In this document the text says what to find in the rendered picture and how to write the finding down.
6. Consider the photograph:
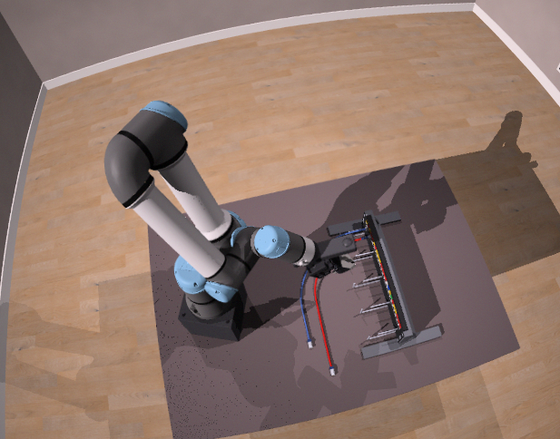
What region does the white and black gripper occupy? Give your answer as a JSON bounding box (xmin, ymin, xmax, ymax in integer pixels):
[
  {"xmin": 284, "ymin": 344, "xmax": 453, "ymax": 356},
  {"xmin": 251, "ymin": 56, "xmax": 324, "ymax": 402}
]
[{"xmin": 304, "ymin": 241, "xmax": 356, "ymax": 278}]

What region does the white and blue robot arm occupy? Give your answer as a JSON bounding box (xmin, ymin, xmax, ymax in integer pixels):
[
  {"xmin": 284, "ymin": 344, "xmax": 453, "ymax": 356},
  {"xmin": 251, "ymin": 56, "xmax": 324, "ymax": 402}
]
[{"xmin": 104, "ymin": 101, "xmax": 315, "ymax": 319}]

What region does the grey port rack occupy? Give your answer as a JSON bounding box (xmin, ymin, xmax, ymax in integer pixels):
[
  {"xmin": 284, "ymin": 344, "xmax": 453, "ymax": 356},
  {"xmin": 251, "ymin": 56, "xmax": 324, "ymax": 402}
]
[{"xmin": 328, "ymin": 210, "xmax": 442, "ymax": 359}]

